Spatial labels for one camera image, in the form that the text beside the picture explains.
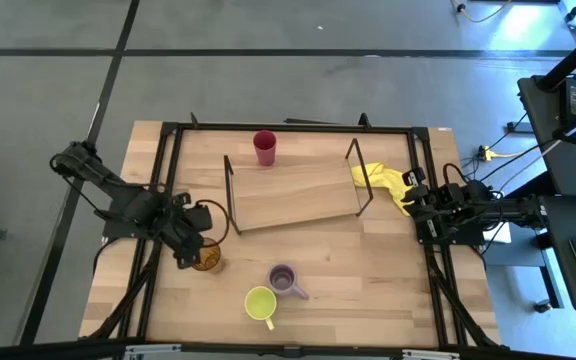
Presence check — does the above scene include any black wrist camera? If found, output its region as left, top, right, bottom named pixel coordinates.
left=183, top=201, right=214, bottom=233
left=440, top=182, right=465, bottom=206

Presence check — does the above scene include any red plastic cup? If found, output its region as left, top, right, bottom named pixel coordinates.
left=252, top=129, right=278, bottom=168

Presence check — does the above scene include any yellow-green mug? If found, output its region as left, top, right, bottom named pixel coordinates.
left=244, top=285, right=278, bottom=332

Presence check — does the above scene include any purple mug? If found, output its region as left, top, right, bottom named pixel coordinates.
left=266, top=263, right=311, bottom=302

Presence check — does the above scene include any black bar with silver brackets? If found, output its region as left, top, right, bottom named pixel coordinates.
left=0, top=337, right=576, bottom=360

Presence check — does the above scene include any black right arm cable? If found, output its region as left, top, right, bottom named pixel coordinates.
left=441, top=162, right=470, bottom=187

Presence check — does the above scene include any yellow power plug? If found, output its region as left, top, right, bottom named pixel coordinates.
left=476, top=144, right=500, bottom=162

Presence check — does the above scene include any black diagonal pole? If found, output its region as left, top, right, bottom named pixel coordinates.
left=536, top=33, right=576, bottom=93

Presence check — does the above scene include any black side table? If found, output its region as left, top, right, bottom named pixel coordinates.
left=516, top=73, right=576, bottom=197

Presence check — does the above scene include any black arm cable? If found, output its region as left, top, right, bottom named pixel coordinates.
left=195, top=198, right=232, bottom=247
left=441, top=162, right=470, bottom=187

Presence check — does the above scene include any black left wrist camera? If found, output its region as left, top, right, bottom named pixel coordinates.
left=183, top=201, right=214, bottom=233

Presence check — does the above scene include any yellow power cable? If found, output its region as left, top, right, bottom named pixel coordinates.
left=449, top=0, right=513, bottom=25

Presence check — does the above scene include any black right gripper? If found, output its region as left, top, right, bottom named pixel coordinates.
left=400, top=167, right=470, bottom=245

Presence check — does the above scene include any black electronic device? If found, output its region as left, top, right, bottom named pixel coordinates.
left=559, top=76, right=576, bottom=127

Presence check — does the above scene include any yellow cloth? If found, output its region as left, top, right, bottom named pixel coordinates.
left=350, top=161, right=414, bottom=218

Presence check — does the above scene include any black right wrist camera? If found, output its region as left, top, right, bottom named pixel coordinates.
left=440, top=182, right=465, bottom=206

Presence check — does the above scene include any black aluminium table frame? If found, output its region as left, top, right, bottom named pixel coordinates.
left=80, top=111, right=510, bottom=351

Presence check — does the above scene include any amber glass cup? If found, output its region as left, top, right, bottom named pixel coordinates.
left=190, top=236, right=225, bottom=274

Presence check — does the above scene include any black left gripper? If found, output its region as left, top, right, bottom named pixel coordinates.
left=160, top=192, right=206, bottom=270

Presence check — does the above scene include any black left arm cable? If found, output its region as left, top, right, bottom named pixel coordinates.
left=195, top=198, right=232, bottom=247

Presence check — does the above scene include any wooden shelf with black legs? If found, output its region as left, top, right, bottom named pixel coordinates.
left=222, top=137, right=375, bottom=236

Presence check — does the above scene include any white paper sheet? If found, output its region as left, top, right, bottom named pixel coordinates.
left=481, top=221, right=513, bottom=247

